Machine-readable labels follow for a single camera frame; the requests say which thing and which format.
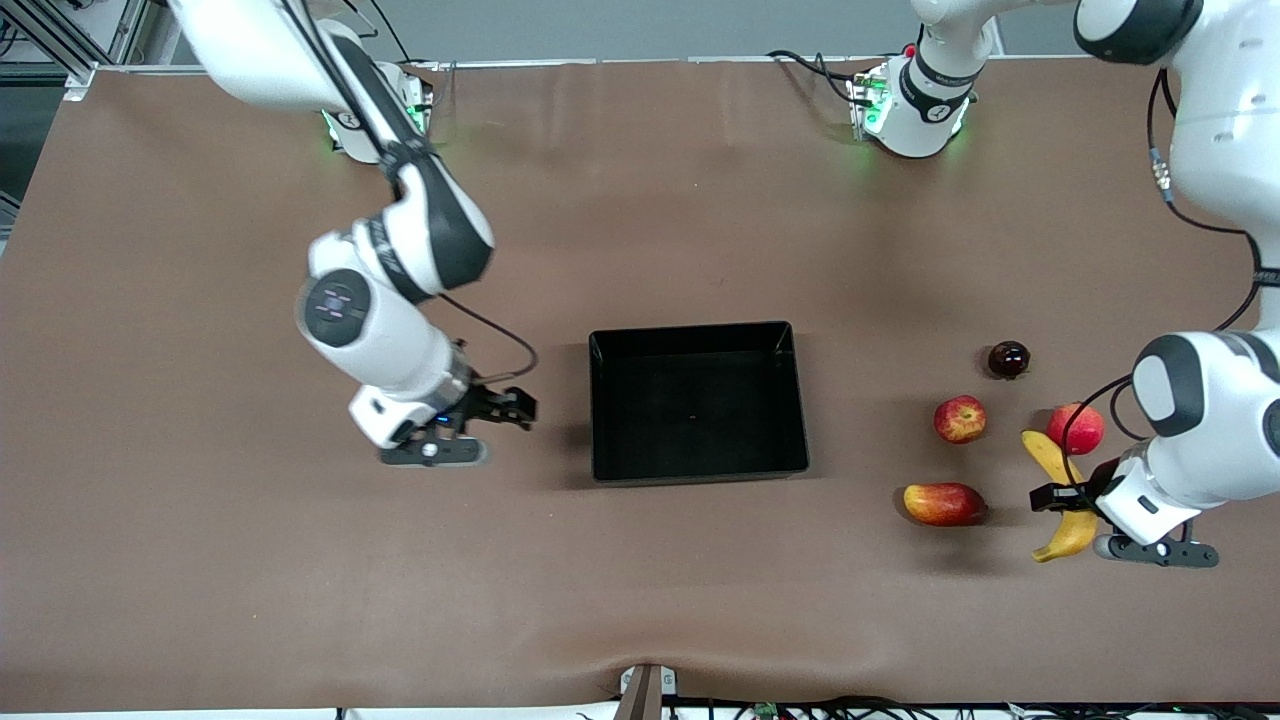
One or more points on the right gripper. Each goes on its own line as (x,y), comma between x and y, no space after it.
(487,403)

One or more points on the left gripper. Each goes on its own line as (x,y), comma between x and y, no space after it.
(1082,492)

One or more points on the yellow banana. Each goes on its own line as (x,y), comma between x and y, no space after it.
(1072,535)

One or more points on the red yellow apple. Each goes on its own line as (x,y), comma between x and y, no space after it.
(960,420)

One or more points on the black plastic box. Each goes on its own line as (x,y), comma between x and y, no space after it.
(700,420)

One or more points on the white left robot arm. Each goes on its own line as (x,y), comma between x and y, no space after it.
(1220,100)

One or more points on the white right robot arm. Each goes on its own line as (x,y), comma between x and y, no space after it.
(400,340)

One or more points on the red round peach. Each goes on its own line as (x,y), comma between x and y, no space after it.
(1085,432)

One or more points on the red yellow mango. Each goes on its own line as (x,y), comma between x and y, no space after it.
(945,505)

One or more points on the dark purple mangosteen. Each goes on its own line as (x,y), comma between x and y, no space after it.
(1008,360)

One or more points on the brown table cover mat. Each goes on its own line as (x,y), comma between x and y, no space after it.
(300,580)

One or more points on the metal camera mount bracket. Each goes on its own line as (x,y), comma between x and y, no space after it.
(645,692)

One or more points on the aluminium frame profile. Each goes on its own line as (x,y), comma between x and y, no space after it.
(60,40)

